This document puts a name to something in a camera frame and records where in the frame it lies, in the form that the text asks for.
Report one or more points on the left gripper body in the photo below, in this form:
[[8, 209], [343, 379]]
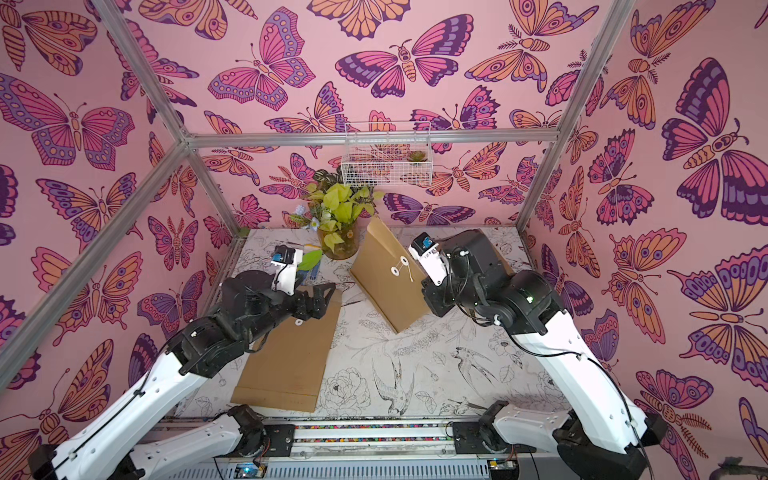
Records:
[[300, 309]]

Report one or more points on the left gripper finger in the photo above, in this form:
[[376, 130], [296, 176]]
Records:
[[319, 307], [322, 290]]

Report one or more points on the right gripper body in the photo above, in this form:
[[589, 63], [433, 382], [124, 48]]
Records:
[[433, 294]]

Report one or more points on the kraft file bag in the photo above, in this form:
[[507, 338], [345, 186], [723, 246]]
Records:
[[390, 278], [502, 246], [287, 374]]

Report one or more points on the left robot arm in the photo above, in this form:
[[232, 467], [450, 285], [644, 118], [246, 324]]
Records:
[[111, 447]]

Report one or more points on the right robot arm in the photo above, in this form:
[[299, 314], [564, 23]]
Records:
[[602, 435]]

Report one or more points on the glass vase with plants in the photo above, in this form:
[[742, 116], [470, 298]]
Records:
[[333, 210]]

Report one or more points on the green item in basket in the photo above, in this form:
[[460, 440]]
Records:
[[417, 156]]

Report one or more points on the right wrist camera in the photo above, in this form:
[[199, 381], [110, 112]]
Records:
[[426, 252]]

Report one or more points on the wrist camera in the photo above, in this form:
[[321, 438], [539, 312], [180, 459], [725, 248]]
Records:
[[426, 252], [287, 260]]

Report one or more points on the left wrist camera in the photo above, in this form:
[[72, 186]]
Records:
[[287, 260]]

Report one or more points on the white wire basket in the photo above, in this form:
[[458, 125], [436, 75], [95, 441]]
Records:
[[376, 153]]

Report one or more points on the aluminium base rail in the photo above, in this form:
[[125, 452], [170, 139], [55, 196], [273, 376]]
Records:
[[428, 448]]

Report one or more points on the aluminium frame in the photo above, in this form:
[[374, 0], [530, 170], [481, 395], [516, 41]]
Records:
[[46, 313]]

